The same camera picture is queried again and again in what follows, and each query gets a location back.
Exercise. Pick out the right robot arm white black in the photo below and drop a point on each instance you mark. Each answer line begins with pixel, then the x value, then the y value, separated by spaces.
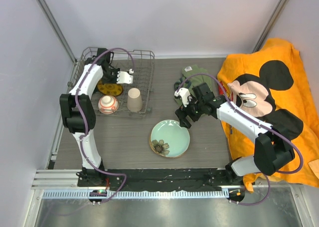
pixel 272 148

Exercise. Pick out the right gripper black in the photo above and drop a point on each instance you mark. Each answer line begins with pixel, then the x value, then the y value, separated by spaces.
pixel 182 112

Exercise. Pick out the green flower plate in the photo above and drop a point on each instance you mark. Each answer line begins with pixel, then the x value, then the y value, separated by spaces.
pixel 169 131

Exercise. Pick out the beige tumbler cup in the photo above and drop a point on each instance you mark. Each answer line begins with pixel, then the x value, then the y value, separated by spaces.
pixel 134 102

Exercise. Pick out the grey wire dish rack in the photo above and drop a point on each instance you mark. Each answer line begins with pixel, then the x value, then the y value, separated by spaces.
pixel 144 63

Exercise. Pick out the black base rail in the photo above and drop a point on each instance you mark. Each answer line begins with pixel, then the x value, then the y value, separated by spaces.
pixel 157 180

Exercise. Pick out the cream bird plate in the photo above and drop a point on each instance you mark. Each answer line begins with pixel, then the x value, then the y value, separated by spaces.
pixel 165 150

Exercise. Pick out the white slotted cable duct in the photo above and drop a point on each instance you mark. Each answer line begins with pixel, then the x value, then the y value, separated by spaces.
pixel 123 195

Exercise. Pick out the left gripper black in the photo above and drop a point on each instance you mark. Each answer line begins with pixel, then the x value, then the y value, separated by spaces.
pixel 115 81

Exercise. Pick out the orange Mickey Mouse towel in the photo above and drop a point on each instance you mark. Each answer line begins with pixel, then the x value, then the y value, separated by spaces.
pixel 272 85

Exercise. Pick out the yellow patterned small plate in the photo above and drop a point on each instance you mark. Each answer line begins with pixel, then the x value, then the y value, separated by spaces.
pixel 110 89

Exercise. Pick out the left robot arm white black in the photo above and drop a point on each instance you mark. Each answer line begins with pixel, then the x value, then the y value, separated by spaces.
pixel 78 114

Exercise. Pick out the white orange patterned bowl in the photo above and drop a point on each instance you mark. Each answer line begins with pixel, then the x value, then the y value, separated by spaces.
pixel 108 104

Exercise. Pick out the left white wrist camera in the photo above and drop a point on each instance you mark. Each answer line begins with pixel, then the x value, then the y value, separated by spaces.
pixel 125 77

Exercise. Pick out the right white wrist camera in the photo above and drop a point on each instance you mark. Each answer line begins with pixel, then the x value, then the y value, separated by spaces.
pixel 183 97

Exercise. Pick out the green shirt with blue trim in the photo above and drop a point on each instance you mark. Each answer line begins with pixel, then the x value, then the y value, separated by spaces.
pixel 192 82

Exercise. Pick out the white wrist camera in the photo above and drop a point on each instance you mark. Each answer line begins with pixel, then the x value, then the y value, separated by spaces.
pixel 125 77
pixel 183 97

